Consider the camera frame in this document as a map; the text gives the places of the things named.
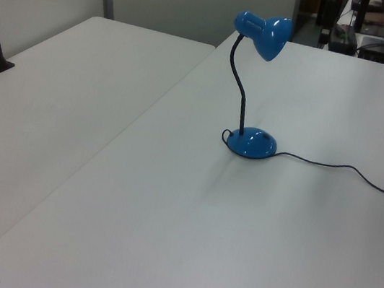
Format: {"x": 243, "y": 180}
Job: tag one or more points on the blue gooseneck desk lamp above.
{"x": 272, "y": 36}

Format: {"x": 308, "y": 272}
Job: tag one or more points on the white side table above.
{"x": 57, "y": 93}

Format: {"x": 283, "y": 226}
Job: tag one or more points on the black box device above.
{"x": 378, "y": 53}

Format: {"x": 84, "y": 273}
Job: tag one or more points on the black monitor stand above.
{"x": 361, "y": 14}

